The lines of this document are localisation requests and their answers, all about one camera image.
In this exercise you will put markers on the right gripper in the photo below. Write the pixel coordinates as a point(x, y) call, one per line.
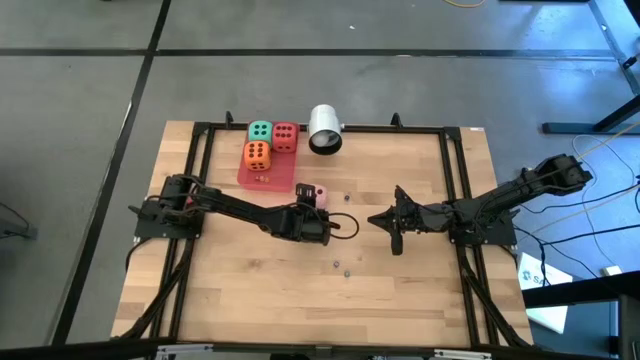
point(425, 217)

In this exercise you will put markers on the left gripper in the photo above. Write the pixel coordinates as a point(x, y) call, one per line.
point(305, 227)

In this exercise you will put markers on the large orange foam die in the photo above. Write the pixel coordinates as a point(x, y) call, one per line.
point(257, 156)

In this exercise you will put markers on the large red foam die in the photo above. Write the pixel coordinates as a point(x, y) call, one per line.
point(285, 136)

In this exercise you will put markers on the large teal foam die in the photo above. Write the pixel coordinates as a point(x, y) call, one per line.
point(261, 132)

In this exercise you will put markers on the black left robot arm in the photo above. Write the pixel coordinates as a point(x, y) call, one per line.
point(235, 205)

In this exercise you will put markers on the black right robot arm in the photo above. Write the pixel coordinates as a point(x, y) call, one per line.
point(525, 192)

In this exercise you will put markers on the pink plastic tray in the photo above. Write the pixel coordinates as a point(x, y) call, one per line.
point(280, 172)

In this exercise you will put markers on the white cylinder with black opening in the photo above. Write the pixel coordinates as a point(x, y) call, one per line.
point(324, 120)

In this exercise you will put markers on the white printed box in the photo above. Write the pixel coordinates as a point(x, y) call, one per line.
point(550, 320)

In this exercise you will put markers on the black furniture bar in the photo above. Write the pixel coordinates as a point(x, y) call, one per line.
point(575, 295)

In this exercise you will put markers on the black floor stand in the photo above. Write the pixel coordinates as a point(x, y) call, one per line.
point(575, 128)

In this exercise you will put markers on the white power adapter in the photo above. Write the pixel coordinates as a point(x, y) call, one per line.
point(612, 272)

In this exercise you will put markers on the black rig beam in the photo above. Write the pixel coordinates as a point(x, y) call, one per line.
point(75, 350)

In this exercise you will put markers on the dark stand leg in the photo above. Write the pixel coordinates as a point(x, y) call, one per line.
point(20, 231)

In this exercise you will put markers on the black aluminium table frame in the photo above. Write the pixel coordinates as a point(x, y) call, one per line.
point(375, 129)

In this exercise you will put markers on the silver frame bracket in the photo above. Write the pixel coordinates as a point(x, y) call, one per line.
point(185, 349)
point(462, 354)

